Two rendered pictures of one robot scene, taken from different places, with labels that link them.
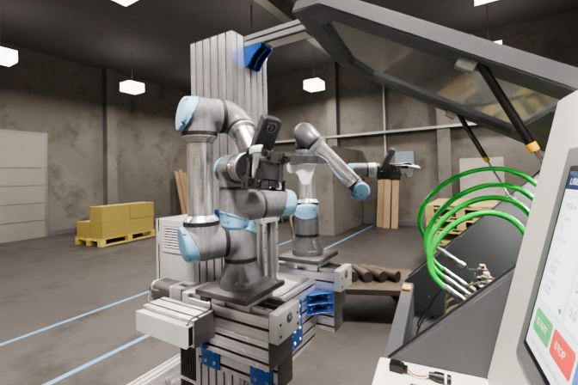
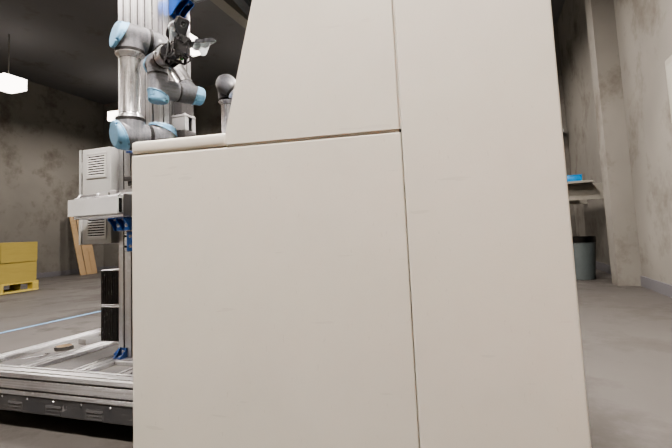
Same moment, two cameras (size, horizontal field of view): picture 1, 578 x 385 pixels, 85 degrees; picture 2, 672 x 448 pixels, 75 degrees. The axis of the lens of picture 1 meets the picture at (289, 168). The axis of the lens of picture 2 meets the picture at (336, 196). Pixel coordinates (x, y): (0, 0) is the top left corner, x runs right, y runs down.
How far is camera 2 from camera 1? 1.10 m
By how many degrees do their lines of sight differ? 13
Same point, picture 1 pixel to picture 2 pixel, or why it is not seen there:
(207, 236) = (136, 127)
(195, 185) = (126, 88)
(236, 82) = (160, 25)
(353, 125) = not seen: hidden behind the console
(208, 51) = not seen: outside the picture
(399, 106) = not seen: hidden behind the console
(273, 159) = (184, 40)
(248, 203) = (168, 84)
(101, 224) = not seen: outside the picture
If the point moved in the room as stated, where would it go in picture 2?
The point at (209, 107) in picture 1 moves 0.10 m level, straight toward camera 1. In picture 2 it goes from (138, 30) to (139, 20)
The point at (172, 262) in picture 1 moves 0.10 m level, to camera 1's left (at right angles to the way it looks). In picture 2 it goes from (96, 187) to (73, 187)
